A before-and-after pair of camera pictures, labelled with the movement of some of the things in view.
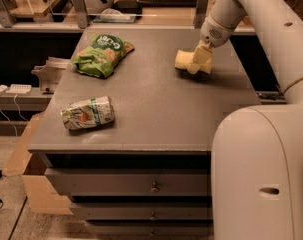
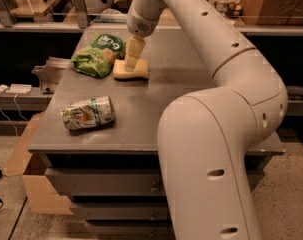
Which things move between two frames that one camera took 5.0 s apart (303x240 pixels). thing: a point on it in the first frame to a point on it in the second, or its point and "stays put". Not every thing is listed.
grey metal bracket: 51,72 stays put
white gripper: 215,34 to 140,23
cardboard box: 43,196 stays put
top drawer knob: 154,189 stays put
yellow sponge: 183,59 to 141,69
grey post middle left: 80,6 stays put
